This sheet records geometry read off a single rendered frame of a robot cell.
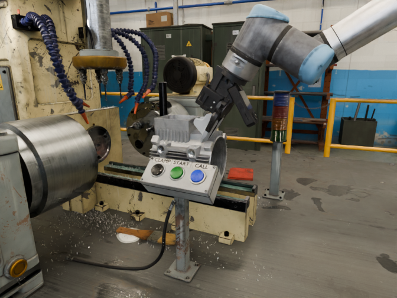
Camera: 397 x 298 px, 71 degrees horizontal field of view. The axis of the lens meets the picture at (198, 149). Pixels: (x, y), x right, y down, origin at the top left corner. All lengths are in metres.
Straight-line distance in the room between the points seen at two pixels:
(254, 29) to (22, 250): 0.71
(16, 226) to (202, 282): 0.43
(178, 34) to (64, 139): 3.68
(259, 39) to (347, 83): 5.23
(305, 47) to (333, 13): 5.27
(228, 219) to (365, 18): 0.62
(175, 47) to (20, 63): 3.40
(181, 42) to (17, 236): 3.85
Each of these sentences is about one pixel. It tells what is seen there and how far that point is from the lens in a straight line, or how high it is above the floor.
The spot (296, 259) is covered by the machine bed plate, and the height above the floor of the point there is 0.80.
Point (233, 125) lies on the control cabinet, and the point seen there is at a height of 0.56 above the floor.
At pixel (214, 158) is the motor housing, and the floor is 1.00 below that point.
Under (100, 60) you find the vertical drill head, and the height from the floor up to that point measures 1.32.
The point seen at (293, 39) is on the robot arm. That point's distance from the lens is 0.69.
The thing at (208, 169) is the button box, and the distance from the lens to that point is 0.60.
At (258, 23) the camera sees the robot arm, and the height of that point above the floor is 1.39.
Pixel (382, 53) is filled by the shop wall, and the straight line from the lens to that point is 5.98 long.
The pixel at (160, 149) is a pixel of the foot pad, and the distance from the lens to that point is 0.84.
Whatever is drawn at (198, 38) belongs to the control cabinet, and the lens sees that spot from 4.22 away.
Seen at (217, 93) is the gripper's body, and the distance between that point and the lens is 0.74.
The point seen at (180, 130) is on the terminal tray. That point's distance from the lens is 0.84.
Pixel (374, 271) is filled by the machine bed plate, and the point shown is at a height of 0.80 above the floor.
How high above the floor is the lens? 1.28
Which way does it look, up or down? 15 degrees down
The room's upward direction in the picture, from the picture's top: straight up
